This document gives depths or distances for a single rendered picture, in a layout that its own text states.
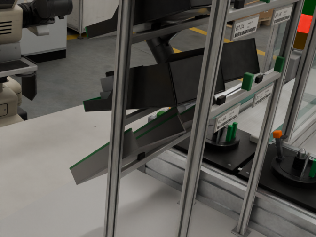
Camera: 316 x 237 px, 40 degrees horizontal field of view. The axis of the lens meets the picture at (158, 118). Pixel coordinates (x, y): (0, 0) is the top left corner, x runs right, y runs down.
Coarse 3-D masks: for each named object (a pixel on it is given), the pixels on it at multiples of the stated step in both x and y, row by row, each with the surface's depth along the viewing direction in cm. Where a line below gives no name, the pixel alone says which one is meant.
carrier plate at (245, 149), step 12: (240, 132) 140; (180, 144) 129; (240, 144) 133; (252, 144) 134; (204, 156) 124; (216, 156) 125; (228, 156) 126; (240, 156) 126; (252, 156) 129; (228, 168) 120
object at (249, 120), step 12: (252, 96) 174; (288, 96) 186; (228, 108) 161; (240, 108) 167; (252, 108) 171; (264, 108) 172; (240, 120) 160; (252, 120) 161; (276, 120) 164; (312, 120) 157; (252, 132) 153; (300, 132) 148; (312, 132) 164; (300, 144) 156
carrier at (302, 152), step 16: (272, 144) 135; (272, 160) 122; (288, 160) 123; (304, 160) 118; (240, 176) 118; (272, 176) 119; (288, 176) 116; (304, 176) 117; (272, 192) 114; (288, 192) 113; (304, 192) 113
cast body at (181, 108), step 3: (192, 102) 120; (195, 102) 121; (183, 105) 119; (186, 105) 119; (189, 105) 119; (192, 105) 120; (177, 108) 121; (180, 108) 120; (183, 108) 119; (186, 108) 118; (180, 111) 121
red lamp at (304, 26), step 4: (300, 16) 124; (304, 16) 123; (308, 16) 123; (312, 16) 123; (300, 20) 124; (304, 20) 124; (308, 20) 123; (300, 24) 125; (304, 24) 124; (308, 24) 124; (300, 28) 125; (304, 28) 124; (308, 28) 124
